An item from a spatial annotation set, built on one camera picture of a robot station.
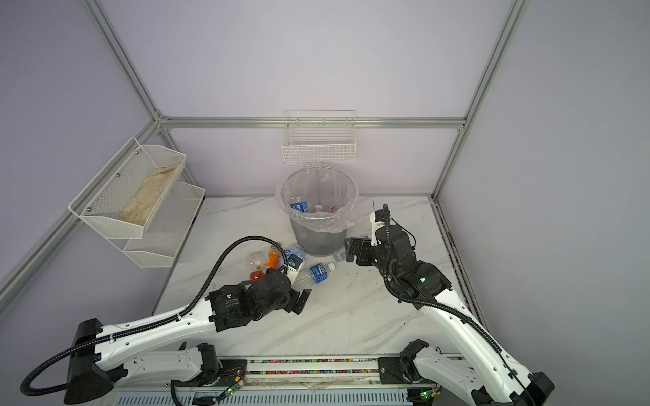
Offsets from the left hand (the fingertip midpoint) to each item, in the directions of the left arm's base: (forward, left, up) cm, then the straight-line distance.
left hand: (295, 284), depth 74 cm
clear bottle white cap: (+18, -14, -13) cm, 26 cm away
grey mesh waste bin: (+21, -6, -11) cm, 25 cm away
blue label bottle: (+9, -6, -11) cm, 15 cm away
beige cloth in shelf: (+19, +49, +13) cm, 54 cm away
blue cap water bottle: (+29, 0, +3) cm, 29 cm away
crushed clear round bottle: (+16, +18, -15) cm, 28 cm away
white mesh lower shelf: (+17, +52, -6) cm, 55 cm away
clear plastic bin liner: (+41, -5, -4) cm, 41 cm away
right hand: (+8, -18, +12) cm, 23 cm away
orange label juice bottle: (+16, +10, -12) cm, 22 cm away
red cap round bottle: (+9, +16, -12) cm, 22 cm away
